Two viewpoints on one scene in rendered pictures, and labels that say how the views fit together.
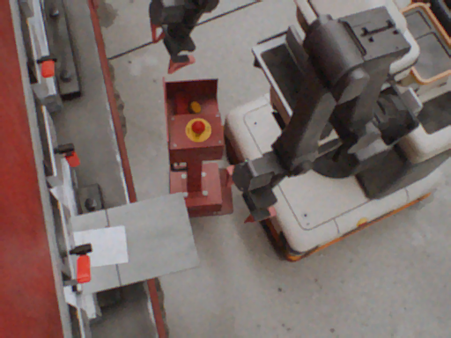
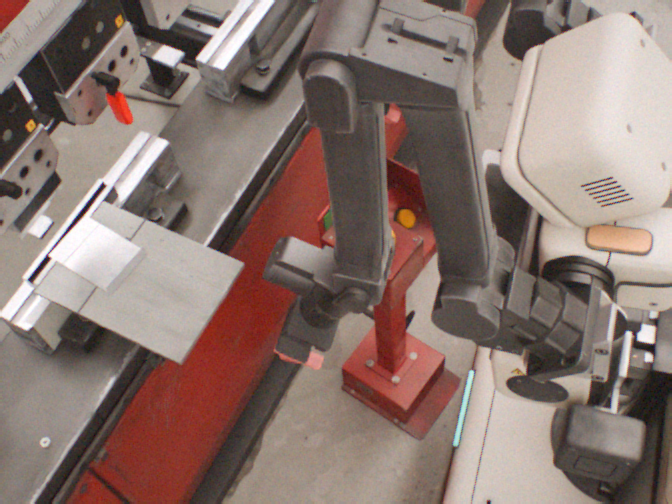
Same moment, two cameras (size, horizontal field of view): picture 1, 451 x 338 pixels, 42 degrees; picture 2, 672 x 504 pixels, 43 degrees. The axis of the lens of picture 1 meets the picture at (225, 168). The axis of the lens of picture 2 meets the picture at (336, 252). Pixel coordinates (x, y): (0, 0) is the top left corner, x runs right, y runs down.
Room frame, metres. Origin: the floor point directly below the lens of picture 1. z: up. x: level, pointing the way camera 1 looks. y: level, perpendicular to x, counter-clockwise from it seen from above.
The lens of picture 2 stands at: (0.15, -0.53, 2.12)
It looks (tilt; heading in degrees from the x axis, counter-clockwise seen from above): 60 degrees down; 57
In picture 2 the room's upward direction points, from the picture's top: 8 degrees counter-clockwise
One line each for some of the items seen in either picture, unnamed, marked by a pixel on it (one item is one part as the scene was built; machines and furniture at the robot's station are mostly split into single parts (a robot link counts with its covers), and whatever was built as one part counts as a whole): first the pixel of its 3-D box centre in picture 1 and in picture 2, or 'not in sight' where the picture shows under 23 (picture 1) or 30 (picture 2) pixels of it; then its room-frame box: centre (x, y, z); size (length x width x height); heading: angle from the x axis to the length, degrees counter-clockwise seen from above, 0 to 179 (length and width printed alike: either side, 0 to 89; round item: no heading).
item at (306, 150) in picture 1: (312, 111); (357, 179); (0.45, -0.13, 1.40); 0.11 x 0.06 x 0.43; 34
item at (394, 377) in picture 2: (194, 184); (391, 359); (0.69, 0.11, 0.13); 0.10 x 0.10 x 0.01; 13
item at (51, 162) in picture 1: (27, 143); (73, 47); (0.36, 0.38, 1.26); 0.15 x 0.09 x 0.17; 22
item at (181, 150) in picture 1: (193, 120); (386, 227); (0.69, 0.11, 0.75); 0.20 x 0.16 x 0.18; 13
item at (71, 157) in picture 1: (68, 156); (113, 98); (0.37, 0.32, 1.20); 0.04 x 0.02 x 0.10; 112
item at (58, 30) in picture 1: (62, 47); (291, 37); (0.78, 0.49, 0.89); 0.30 x 0.05 x 0.03; 22
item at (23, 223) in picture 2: not in sight; (29, 195); (0.20, 0.32, 1.13); 0.10 x 0.02 x 0.10; 22
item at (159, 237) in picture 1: (135, 241); (140, 278); (0.26, 0.18, 1.00); 0.26 x 0.18 x 0.01; 112
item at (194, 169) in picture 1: (194, 161); (389, 312); (0.69, 0.11, 0.39); 0.05 x 0.05 x 0.54; 13
